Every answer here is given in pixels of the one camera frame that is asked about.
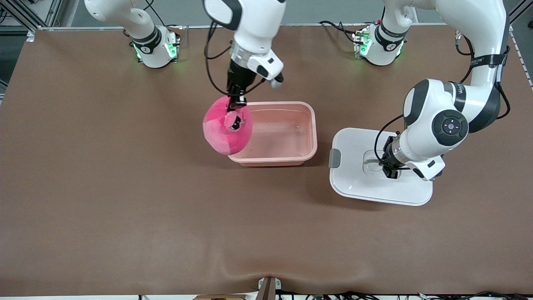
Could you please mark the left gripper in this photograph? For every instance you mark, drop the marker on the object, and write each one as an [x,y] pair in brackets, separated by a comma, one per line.
[389,157]

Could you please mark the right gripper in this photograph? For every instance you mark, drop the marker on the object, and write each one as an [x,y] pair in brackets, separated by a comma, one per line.
[238,79]

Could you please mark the pink plush toy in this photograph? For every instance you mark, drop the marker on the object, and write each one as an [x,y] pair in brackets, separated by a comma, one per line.
[225,137]

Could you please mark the white box lid grey latches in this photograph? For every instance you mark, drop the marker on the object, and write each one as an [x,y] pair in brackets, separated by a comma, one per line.
[358,187]

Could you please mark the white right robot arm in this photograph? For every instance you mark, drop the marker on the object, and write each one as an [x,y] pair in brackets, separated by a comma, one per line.
[258,25]

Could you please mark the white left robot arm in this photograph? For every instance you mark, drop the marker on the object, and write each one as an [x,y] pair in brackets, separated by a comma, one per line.
[441,100]

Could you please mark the pink plastic box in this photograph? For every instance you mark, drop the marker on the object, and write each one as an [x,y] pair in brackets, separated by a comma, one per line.
[283,137]

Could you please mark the brown table mat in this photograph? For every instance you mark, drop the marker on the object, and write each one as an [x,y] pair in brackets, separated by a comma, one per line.
[166,229]

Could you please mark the silver table edge rail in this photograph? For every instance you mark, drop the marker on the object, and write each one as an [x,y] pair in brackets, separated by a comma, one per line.
[325,25]

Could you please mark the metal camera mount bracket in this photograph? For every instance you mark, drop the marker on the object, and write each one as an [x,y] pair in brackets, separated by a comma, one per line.
[268,289]

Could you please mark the aluminium frame struts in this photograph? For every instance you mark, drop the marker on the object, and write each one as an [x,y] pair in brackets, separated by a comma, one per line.
[52,12]
[520,10]

